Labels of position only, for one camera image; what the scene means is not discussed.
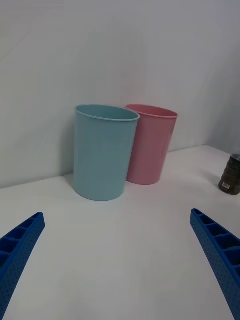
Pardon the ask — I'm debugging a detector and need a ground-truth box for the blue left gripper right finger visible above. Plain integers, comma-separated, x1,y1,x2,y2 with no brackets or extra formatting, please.
189,208,240,320

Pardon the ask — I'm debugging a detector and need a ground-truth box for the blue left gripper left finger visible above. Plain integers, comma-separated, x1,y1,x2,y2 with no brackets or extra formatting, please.
0,211,46,317

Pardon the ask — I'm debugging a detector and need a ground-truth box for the dark drink plastic bottle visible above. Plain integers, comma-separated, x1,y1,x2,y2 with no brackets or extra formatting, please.
218,153,240,196

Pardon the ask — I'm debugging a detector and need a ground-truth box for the pale blue plastic bin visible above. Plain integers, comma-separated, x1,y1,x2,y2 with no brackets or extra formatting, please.
73,104,141,202

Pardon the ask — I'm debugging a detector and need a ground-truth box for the pink plastic bin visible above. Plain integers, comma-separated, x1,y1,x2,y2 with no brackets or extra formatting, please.
124,103,179,186

